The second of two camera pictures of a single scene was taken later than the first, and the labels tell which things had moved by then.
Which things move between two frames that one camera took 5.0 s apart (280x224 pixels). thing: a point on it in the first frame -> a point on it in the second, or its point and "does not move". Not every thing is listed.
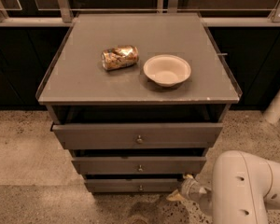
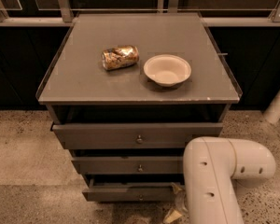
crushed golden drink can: x=119 y=57 does not move
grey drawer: x=133 y=186 -> x=131 y=193
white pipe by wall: x=279 y=105 does not move
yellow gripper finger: x=175 y=196 -> x=172 y=217
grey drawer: x=139 y=135 does not move
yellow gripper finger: x=188 y=175 -> x=175 y=189
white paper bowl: x=167 y=70 does not move
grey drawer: x=139 y=165 does not move
